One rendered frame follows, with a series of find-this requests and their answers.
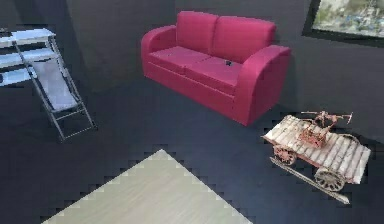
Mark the grey ladder shelf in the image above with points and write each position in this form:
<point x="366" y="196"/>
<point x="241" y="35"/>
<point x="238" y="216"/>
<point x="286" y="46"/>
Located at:
<point x="50" y="76"/>

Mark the black framed window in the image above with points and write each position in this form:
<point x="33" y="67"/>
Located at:
<point x="350" y="16"/>

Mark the wooden rail handcar table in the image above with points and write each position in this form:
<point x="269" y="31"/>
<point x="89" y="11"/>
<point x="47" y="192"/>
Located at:
<point x="320" y="150"/>

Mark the pink two-seat sofa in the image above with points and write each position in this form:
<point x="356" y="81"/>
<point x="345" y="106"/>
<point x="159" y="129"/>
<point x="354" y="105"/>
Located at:
<point x="213" y="70"/>

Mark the small black remote control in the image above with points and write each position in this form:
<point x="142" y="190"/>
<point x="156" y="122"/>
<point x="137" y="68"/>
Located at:
<point x="228" y="63"/>

